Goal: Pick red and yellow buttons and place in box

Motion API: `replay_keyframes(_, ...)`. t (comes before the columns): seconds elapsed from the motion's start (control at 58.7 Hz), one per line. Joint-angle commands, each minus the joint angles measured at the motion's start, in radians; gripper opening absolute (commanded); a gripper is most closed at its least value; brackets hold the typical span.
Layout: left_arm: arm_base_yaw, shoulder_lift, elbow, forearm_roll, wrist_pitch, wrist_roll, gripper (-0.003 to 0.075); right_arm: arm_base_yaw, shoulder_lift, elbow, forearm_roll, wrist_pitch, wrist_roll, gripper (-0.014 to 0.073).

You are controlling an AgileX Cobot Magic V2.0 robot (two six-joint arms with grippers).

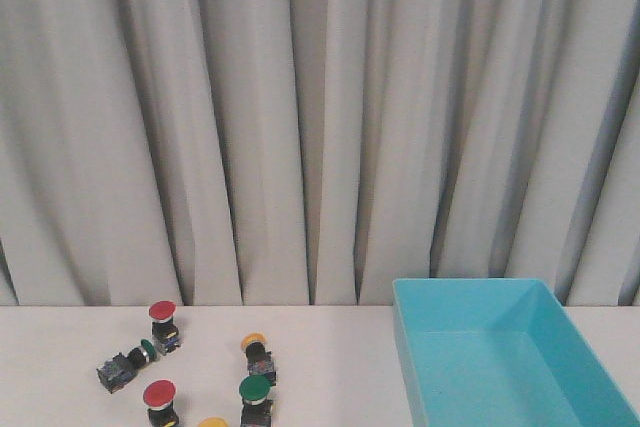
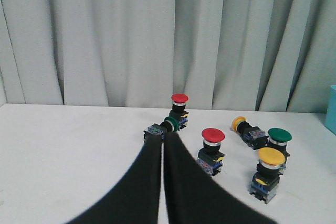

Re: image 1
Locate yellow push button front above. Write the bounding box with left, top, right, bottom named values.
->
left=197, top=417, right=229, bottom=427

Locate yellow push button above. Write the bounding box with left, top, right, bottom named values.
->
left=197, top=417, right=229, bottom=427
left=241, top=332, right=277, bottom=386

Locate red push button front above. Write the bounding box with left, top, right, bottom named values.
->
left=143, top=379, right=180, bottom=427

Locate red push button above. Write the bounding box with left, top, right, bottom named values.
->
left=143, top=379, right=180, bottom=427
left=148, top=300, right=181, bottom=355

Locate light blue plastic box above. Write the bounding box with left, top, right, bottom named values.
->
left=393, top=278, right=639, bottom=426

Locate white pleated curtain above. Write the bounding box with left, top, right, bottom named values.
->
left=1, top=0, right=639, bottom=306

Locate yellow push button back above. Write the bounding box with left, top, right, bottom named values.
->
left=241, top=332, right=277, bottom=386

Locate green push button front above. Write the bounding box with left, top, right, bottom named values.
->
left=238, top=375, right=273, bottom=427

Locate red push button back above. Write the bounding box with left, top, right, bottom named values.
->
left=148, top=300, right=181, bottom=355

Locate green push button lying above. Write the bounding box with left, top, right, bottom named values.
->
left=96, top=339, right=157, bottom=394

